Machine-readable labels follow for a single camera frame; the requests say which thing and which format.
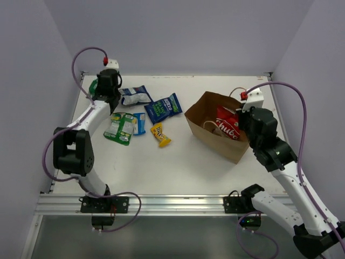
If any aluminium rail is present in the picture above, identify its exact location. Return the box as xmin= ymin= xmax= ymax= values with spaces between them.
xmin=34 ymin=194 xmax=227 ymax=216

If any blue silver crisps bag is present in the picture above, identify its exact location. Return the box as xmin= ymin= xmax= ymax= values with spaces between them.
xmin=119 ymin=85 xmax=153 ymax=106

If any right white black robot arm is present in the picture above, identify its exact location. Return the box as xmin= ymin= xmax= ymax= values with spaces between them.
xmin=236 ymin=107 xmax=344 ymax=258

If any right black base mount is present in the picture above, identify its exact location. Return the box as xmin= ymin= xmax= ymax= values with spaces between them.
xmin=223 ymin=184 xmax=265 ymax=231

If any brown paper bag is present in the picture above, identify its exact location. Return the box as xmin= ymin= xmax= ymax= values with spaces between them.
xmin=184 ymin=91 xmax=249 ymax=164

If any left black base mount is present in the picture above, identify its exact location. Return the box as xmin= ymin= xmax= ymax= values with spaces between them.
xmin=79 ymin=196 xmax=129 ymax=229

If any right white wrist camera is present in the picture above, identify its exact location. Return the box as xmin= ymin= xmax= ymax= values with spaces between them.
xmin=240 ymin=88 xmax=264 ymax=112

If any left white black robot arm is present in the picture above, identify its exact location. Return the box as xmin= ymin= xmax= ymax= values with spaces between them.
xmin=53 ymin=69 xmax=122 ymax=212

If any red snack bag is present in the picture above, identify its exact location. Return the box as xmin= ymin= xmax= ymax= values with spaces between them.
xmin=216 ymin=105 xmax=240 ymax=140

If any blue white snack packet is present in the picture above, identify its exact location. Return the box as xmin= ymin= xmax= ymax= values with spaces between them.
xmin=133 ymin=113 xmax=146 ymax=136

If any dark blue crisps bag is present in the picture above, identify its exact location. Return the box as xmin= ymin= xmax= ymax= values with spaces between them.
xmin=144 ymin=93 xmax=183 ymax=124

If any dark green snack packet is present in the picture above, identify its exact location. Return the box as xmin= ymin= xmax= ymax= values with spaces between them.
xmin=88 ymin=79 xmax=98 ymax=97

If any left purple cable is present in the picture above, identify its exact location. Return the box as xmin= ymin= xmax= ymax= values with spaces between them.
xmin=42 ymin=47 xmax=108 ymax=183

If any yellow m&m packet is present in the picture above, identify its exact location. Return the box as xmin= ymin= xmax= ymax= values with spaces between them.
xmin=150 ymin=122 xmax=171 ymax=148

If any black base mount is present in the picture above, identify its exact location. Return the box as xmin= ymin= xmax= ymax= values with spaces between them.
xmin=223 ymin=184 xmax=265 ymax=231
xmin=79 ymin=196 xmax=129 ymax=229

